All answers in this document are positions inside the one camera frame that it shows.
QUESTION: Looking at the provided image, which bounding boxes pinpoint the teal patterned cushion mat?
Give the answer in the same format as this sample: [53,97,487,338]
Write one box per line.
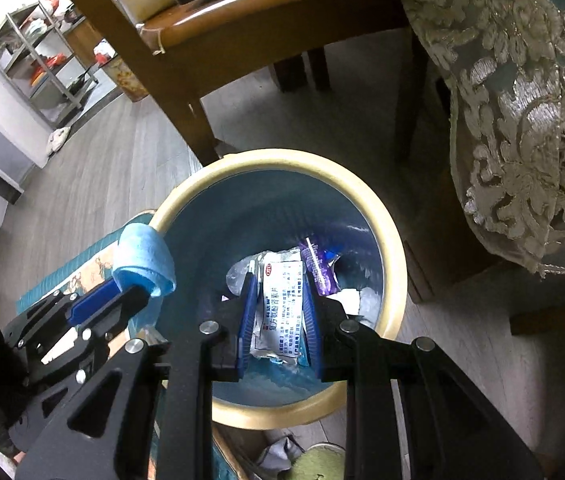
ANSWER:
[14,209,244,480]

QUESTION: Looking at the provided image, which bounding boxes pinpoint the brown wooden chair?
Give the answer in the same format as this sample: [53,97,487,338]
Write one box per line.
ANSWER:
[72,0,409,165]

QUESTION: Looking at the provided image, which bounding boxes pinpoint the purple wrapper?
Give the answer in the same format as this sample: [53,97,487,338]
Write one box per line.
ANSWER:
[299,237,340,296]

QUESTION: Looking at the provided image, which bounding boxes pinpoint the green white medicine box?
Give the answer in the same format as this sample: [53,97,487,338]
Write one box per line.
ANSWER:
[250,247,305,366]

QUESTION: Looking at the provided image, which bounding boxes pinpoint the teal lace-trimmed tablecloth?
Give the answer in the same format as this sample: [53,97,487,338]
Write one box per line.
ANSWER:
[402,0,565,274]

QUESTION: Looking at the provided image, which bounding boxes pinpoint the grey metal shelf rack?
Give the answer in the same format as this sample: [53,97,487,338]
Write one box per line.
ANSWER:
[0,0,98,129]

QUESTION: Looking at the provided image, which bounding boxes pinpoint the white tissue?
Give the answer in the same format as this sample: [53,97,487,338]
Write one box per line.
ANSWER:
[329,287,381,328]

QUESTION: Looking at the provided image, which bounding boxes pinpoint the white slippers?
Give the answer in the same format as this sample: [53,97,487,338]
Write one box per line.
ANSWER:
[46,127,71,157]

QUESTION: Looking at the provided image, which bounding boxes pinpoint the blue bin with cream rim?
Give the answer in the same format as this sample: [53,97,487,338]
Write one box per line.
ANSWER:
[151,148,407,430]

